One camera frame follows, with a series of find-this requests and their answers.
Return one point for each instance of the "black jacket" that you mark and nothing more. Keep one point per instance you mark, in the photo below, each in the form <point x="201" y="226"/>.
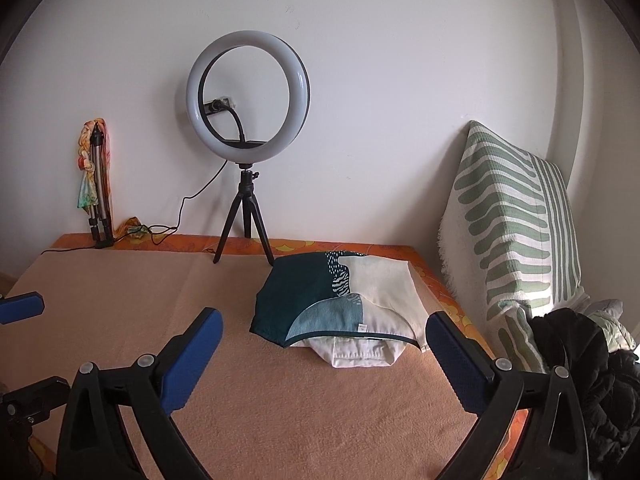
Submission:
<point x="605" y="390"/>

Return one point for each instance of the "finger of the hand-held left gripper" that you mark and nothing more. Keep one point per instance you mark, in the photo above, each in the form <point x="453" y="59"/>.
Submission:
<point x="22" y="307"/>

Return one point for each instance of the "black mini tripod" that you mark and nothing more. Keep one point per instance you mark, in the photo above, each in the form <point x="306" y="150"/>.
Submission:
<point x="246" y="200"/>

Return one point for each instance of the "black gooseneck phone holder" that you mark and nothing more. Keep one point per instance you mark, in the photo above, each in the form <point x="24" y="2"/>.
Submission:
<point x="239" y="125"/>

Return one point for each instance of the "cream white garment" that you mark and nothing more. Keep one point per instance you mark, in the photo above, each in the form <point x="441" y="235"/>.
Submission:
<point x="360" y="355"/>

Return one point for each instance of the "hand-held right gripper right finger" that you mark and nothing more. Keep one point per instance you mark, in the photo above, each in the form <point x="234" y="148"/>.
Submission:
<point x="457" y="360"/>

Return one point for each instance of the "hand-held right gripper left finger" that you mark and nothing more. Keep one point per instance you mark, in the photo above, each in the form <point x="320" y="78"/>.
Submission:
<point x="192" y="360"/>

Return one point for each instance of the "peach blanket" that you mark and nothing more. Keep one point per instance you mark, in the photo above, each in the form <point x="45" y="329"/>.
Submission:
<point x="250" y="410"/>

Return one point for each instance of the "green striped white pillow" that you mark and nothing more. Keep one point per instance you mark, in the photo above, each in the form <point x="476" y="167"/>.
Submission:
<point x="505" y="220"/>

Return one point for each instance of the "colourful scarf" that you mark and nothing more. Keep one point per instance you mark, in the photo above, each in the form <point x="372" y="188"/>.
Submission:
<point x="85" y="195"/>

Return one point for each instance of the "pale green puffer jacket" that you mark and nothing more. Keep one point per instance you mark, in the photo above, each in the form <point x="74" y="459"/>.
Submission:
<point x="612" y="325"/>

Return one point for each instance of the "tree print white teal t-shirt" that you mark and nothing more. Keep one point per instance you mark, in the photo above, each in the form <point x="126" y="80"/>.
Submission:
<point x="290" y="300"/>

